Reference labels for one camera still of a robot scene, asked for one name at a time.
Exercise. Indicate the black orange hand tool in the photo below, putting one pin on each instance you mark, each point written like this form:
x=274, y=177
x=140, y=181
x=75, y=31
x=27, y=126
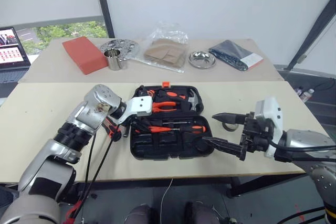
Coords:
x=113, y=130

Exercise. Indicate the black table frame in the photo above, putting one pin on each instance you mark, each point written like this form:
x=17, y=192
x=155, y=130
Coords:
x=262, y=182

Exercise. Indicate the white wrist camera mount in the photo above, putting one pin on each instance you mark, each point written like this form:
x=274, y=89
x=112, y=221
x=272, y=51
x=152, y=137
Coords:
x=273, y=115
x=140, y=105

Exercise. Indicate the dark blue folded packet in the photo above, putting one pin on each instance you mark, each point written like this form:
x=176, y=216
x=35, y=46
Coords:
x=231, y=52

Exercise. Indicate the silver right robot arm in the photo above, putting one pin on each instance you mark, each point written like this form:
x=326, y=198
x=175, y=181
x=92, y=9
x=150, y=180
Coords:
x=309, y=140

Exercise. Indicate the black window frame post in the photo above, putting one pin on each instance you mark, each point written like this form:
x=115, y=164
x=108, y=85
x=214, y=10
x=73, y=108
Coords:
x=103, y=3

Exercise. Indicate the grey tape roll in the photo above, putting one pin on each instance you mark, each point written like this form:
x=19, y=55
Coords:
x=231, y=127

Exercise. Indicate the perforated round metal plate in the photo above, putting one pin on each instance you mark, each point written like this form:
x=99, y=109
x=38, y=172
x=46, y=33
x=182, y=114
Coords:
x=123, y=45

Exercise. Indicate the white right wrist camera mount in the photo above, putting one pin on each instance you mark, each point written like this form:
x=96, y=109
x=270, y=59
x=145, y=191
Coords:
x=273, y=115

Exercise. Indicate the open laptop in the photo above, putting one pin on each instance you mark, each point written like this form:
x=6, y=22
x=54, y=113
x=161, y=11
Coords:
x=11, y=51

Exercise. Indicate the dark rounded shape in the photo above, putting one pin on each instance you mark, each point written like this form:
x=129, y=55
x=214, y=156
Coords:
x=141, y=214

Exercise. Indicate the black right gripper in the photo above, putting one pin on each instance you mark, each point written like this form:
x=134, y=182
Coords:
x=254, y=136

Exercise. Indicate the shiny steel cup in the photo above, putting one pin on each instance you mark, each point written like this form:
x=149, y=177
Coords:
x=113, y=60

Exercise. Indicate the black diagonal pole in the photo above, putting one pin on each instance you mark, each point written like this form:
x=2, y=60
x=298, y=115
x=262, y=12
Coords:
x=313, y=31

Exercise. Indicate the small clear bottle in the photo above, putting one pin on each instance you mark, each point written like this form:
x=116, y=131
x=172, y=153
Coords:
x=307, y=95

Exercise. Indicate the silver head hammer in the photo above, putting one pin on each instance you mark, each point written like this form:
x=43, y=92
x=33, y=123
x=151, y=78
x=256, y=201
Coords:
x=193, y=101

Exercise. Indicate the orange red block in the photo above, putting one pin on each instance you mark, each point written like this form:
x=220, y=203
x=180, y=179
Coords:
x=84, y=54

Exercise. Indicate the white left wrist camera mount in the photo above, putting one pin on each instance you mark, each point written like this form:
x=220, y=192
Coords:
x=140, y=105

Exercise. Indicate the clear plastic bag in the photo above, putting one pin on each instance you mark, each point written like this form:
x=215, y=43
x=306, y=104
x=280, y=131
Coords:
x=168, y=33

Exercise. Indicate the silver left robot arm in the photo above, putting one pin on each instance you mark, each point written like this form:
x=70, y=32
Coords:
x=88, y=115

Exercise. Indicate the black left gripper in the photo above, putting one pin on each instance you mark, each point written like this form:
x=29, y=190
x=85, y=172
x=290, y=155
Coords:
x=139, y=120

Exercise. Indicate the brown paper sheets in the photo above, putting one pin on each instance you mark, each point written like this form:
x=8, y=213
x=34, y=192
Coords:
x=164, y=52

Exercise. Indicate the black plastic tool case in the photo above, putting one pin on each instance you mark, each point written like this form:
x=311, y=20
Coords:
x=168, y=145

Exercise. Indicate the shiny steel bowl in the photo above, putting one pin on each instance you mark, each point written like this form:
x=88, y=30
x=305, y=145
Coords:
x=202, y=59

